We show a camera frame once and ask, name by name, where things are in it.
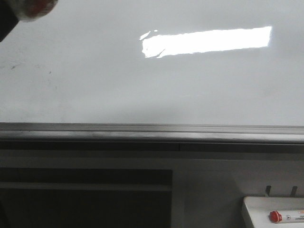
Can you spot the blurred gripper with red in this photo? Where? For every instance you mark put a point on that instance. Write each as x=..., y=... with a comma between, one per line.
x=14, y=11

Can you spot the white whiteboard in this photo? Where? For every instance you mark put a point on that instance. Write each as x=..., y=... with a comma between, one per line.
x=225, y=62

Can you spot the red whiteboard marker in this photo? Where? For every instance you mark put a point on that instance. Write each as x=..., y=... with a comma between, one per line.
x=286, y=216

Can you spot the black tray hook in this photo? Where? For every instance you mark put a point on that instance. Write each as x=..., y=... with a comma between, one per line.
x=293, y=191
x=268, y=190

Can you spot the white marker tray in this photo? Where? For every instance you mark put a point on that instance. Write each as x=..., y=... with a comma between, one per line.
x=255, y=211

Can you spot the grey whiteboard frame rail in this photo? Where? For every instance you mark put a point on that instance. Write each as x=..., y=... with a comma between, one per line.
x=152, y=133

